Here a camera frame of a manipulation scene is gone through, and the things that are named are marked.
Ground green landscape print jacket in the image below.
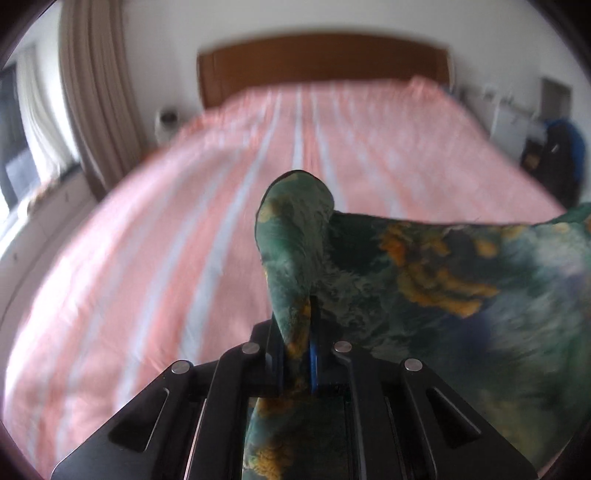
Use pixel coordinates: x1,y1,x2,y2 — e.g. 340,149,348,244
242,171,590,479

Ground black and blue clothes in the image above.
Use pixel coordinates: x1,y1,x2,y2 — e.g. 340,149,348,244
520,119,587,209

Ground pink striped bed sheet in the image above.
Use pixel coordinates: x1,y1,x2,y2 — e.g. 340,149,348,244
3,78,562,477

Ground white window bench cabinet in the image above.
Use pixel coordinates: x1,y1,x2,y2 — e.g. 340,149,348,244
0,170,98,333

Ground white desk with drawers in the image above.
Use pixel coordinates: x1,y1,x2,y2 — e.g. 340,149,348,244
461,87,546,163

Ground brown wooden headboard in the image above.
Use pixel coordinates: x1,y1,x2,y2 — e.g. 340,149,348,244
197,31,455,109

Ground beige curtain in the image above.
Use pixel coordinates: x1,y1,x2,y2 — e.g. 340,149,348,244
59,1,148,200

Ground white sheer curtain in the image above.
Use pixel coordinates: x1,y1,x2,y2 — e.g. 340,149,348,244
16,43,79,184

